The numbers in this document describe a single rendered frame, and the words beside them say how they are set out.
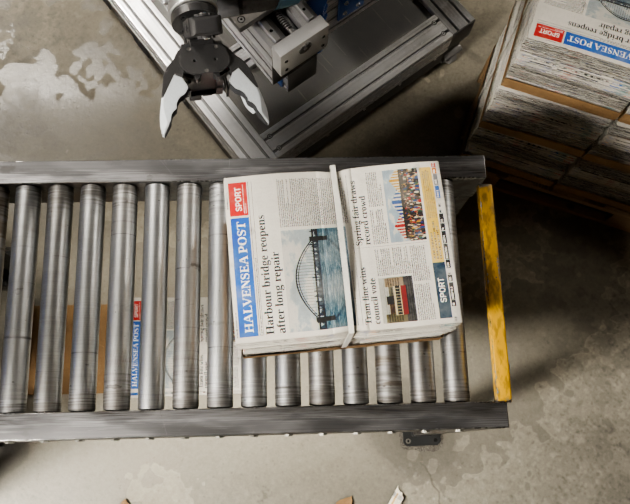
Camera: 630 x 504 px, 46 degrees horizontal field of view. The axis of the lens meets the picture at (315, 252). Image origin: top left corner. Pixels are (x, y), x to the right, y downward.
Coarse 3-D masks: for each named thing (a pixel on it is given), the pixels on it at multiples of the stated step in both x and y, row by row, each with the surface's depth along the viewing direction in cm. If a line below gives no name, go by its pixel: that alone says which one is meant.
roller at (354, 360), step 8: (344, 352) 142; (352, 352) 141; (360, 352) 141; (344, 360) 142; (352, 360) 141; (360, 360) 141; (344, 368) 141; (352, 368) 140; (360, 368) 140; (344, 376) 141; (352, 376) 140; (360, 376) 140; (344, 384) 141; (352, 384) 140; (360, 384) 140; (344, 392) 140; (352, 392) 139; (360, 392) 139; (368, 392) 141; (344, 400) 140; (352, 400) 139; (360, 400) 139; (368, 400) 140
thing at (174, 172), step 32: (96, 160) 150; (128, 160) 150; (160, 160) 150; (192, 160) 150; (224, 160) 150; (256, 160) 150; (288, 160) 151; (320, 160) 151; (352, 160) 151; (384, 160) 151; (416, 160) 152; (448, 160) 152; (480, 160) 152
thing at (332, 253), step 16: (320, 176) 126; (320, 192) 125; (352, 192) 125; (320, 208) 124; (352, 208) 124; (336, 224) 124; (352, 224) 124; (336, 240) 123; (352, 240) 123; (336, 256) 122; (352, 256) 122; (336, 272) 121; (352, 272) 121; (336, 288) 121; (352, 288) 121; (336, 304) 120; (352, 304) 120; (336, 320) 119; (368, 320) 119; (336, 336) 122
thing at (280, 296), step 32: (224, 192) 125; (256, 192) 124; (288, 192) 124; (256, 224) 123; (288, 224) 123; (320, 224) 124; (256, 256) 121; (288, 256) 122; (320, 256) 122; (256, 288) 120; (288, 288) 120; (320, 288) 121; (256, 320) 119; (288, 320) 119; (320, 320) 119; (256, 352) 135; (288, 352) 139
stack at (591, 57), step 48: (528, 0) 175; (576, 0) 159; (624, 0) 160; (528, 48) 161; (576, 48) 156; (624, 48) 157; (480, 96) 224; (528, 96) 178; (576, 96) 172; (624, 96) 166; (480, 144) 212; (528, 144) 202; (576, 144) 193; (624, 144) 185; (528, 192) 234; (624, 192) 209
